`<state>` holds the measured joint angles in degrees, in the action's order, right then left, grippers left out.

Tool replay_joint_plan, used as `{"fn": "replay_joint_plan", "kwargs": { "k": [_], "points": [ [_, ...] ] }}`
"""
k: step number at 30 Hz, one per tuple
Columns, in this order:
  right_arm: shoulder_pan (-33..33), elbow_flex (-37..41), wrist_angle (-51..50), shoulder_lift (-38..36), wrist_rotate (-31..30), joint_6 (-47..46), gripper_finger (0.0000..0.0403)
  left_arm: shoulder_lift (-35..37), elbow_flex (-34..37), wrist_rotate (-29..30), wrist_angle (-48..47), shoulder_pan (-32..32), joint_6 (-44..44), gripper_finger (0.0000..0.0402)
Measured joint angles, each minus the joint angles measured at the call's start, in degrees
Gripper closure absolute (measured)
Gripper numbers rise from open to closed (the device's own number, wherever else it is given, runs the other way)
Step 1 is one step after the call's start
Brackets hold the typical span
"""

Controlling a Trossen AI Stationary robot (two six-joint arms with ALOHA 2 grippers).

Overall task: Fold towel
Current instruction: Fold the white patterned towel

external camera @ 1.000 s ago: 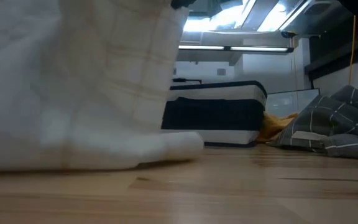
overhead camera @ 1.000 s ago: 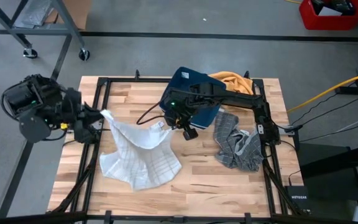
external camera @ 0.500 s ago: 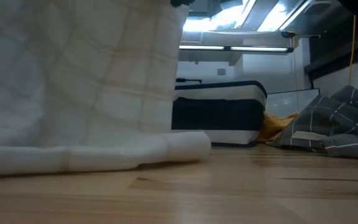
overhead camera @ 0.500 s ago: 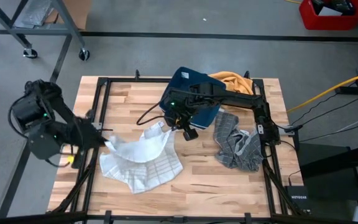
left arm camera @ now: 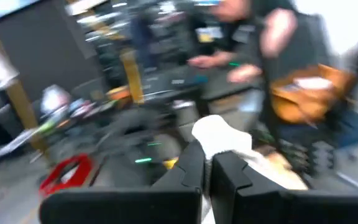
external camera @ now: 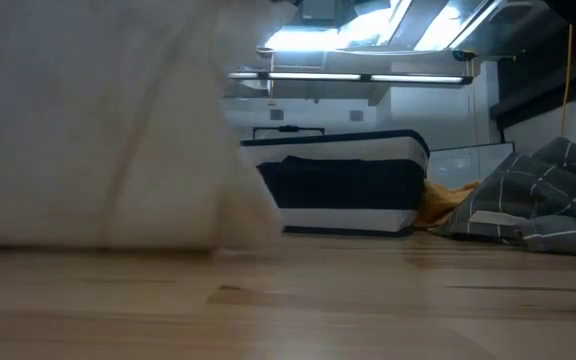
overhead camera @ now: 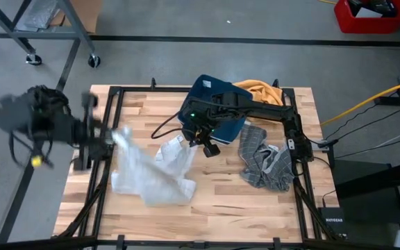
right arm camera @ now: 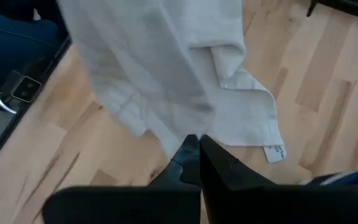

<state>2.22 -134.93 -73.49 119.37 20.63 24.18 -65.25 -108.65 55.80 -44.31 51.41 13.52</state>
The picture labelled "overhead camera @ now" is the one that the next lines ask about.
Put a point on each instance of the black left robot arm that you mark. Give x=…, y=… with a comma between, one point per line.
x=37, y=118

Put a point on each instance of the brown cardboard box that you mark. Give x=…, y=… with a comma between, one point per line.
x=89, y=14

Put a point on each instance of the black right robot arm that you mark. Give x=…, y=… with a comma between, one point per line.
x=273, y=111

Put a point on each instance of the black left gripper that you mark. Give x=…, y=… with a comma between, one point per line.
x=90, y=135

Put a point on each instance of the red plastic bin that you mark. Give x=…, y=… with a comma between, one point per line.
x=370, y=25

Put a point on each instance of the white paper sheet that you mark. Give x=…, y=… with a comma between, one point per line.
x=366, y=13

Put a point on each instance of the orange yellow towel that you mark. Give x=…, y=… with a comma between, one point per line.
x=262, y=92

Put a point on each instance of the grey wrapped package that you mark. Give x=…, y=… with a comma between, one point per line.
x=40, y=15

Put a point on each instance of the navy blue fabric bin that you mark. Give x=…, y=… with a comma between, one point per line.
x=203, y=90

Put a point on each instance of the grey checked towel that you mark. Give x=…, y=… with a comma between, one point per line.
x=266, y=163

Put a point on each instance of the black Netgear network switch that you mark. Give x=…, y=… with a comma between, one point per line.
x=332, y=222

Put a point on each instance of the black metal table frame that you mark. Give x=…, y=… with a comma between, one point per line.
x=137, y=89

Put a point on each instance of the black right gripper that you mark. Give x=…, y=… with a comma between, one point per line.
x=203, y=116

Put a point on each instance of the white checked towel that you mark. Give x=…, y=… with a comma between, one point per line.
x=151, y=177

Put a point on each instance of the black device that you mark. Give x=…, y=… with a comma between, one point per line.
x=380, y=5

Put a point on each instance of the black side desk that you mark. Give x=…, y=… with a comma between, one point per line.
x=366, y=180

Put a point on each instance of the grey metal wheeled cart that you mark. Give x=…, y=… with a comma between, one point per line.
x=76, y=24

